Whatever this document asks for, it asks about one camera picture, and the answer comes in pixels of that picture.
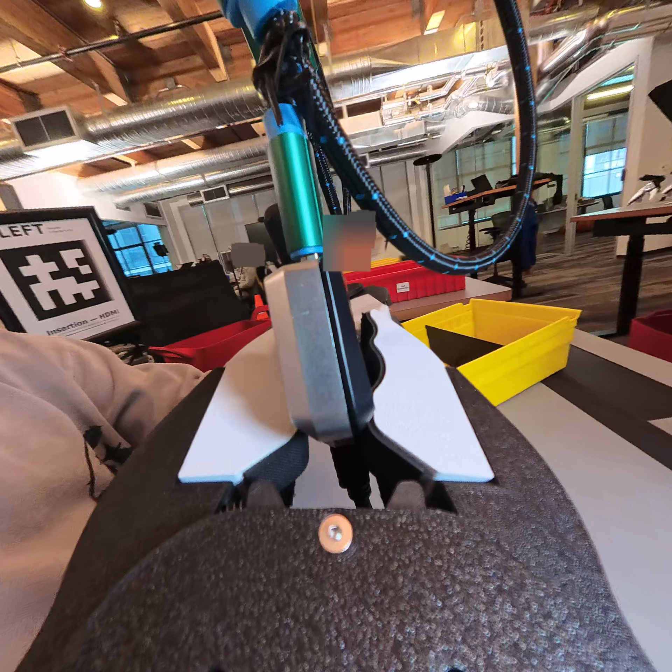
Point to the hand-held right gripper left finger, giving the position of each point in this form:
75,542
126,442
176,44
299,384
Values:
236,420

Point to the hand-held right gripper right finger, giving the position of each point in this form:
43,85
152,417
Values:
425,414

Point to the black hdmi switch box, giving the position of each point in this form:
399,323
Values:
309,357

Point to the yellow plastic bin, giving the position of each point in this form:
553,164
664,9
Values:
525,357

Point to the black bin divider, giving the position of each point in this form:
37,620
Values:
456,346

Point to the orange traffic cone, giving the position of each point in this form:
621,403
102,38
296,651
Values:
261,312

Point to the light wooden table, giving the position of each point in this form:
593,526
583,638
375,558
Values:
472,296

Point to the person's beige hoodie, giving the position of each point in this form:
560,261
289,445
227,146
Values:
42,420

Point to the wooden top office desk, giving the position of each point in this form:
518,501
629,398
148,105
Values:
632,262
471,225

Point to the blue hanging jacket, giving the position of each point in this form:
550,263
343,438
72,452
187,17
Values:
531,246

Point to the black office chair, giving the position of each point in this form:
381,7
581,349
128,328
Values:
498,225

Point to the framed black white poster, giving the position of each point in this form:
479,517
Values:
57,278

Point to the black round-top stand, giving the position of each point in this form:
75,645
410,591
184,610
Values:
428,160

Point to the black wood-rimmed board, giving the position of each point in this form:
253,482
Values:
662,99

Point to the silver ventilation duct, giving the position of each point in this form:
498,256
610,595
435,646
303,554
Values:
183,173
157,113

